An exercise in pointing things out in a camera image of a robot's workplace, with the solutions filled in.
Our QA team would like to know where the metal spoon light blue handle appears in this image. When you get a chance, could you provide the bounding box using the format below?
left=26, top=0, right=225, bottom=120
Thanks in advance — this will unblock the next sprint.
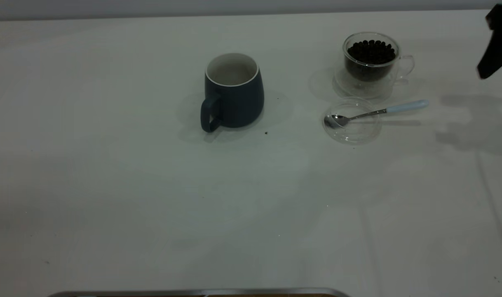
left=324, top=99, right=429, bottom=129

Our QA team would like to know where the silver metal bar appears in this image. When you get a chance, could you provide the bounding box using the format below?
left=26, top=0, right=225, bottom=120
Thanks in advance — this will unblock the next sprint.
left=48, top=288, right=351, bottom=297

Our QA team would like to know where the dark grey ceramic mug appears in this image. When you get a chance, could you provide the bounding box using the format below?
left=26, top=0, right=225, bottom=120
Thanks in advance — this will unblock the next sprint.
left=200, top=52, right=265, bottom=133

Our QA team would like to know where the clear saucer under glass cup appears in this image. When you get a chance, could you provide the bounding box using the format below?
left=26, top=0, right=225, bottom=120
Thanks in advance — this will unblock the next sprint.
left=335, top=32, right=415, bottom=99

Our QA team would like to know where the dark coffee beans pile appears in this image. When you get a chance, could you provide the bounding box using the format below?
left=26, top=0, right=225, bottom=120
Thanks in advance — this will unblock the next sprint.
left=347, top=40, right=397, bottom=81

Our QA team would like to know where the clear round glass dish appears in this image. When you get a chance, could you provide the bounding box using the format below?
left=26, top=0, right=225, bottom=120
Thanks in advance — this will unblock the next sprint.
left=321, top=97, right=383, bottom=145

